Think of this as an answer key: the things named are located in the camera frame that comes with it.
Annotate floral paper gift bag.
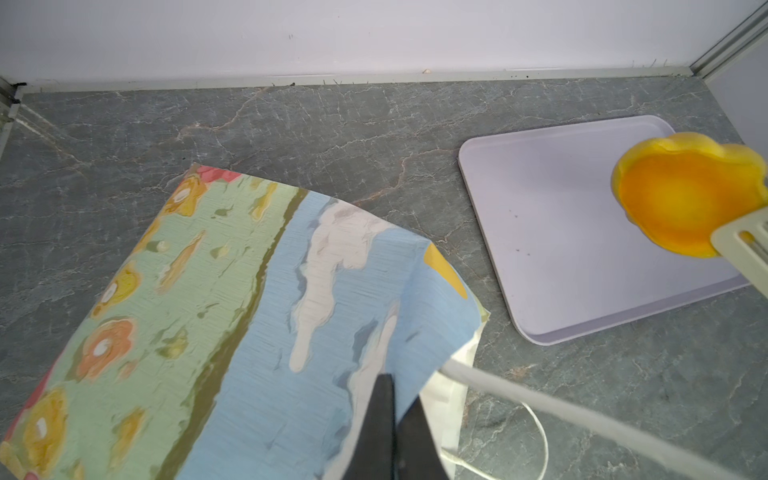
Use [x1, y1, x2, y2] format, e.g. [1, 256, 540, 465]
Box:
[1, 165, 489, 479]

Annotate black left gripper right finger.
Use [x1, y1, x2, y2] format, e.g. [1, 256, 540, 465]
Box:
[395, 397, 449, 480]

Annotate yellow fake bread roll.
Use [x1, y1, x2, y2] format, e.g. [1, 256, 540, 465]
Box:
[611, 132, 767, 259]

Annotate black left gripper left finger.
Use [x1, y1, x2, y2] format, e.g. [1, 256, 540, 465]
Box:
[343, 374, 395, 480]

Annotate lavender plastic tray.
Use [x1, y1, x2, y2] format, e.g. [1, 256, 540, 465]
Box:
[458, 115, 746, 346]

